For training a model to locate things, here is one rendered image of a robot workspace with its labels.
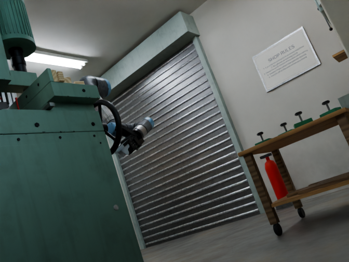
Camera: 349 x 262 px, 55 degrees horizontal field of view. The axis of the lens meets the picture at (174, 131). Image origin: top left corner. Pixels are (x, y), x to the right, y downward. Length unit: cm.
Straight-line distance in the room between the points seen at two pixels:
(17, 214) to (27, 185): 9
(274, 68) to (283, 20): 53
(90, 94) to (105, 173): 32
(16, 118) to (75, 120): 22
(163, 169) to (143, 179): 43
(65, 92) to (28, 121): 19
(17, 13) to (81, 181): 83
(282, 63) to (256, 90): 42
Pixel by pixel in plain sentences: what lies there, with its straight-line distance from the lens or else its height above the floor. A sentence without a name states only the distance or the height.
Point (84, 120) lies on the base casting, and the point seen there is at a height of 75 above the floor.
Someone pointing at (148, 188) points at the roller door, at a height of 80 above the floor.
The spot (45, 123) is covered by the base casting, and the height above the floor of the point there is 74.
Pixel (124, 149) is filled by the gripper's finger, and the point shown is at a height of 69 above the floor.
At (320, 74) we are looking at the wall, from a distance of 387.
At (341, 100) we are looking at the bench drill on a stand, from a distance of 276.
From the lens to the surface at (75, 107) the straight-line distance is 140.
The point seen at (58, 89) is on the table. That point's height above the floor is 87.
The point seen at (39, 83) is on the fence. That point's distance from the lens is 140.
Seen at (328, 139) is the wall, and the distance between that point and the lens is 382.
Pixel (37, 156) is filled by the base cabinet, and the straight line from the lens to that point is 120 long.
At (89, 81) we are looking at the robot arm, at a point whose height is 119.
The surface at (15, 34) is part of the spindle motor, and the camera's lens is 162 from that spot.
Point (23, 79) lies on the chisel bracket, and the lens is 156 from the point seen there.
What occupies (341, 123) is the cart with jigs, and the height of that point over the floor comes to 46.
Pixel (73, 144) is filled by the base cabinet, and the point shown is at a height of 66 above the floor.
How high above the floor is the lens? 30
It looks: 13 degrees up
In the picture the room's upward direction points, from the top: 19 degrees counter-clockwise
